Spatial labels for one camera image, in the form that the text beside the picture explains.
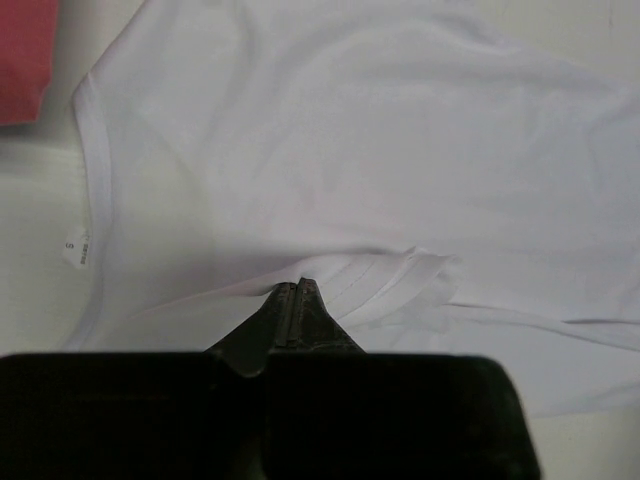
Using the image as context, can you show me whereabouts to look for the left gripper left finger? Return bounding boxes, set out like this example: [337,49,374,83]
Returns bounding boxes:
[1,285,293,479]

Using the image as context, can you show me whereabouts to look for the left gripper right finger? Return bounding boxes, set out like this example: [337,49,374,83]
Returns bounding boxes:
[267,277,544,480]

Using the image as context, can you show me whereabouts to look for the white t shirt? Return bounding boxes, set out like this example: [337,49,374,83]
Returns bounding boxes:
[68,1,639,416]

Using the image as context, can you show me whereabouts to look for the folded red t shirt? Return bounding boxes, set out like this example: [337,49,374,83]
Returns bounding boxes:
[0,0,59,126]

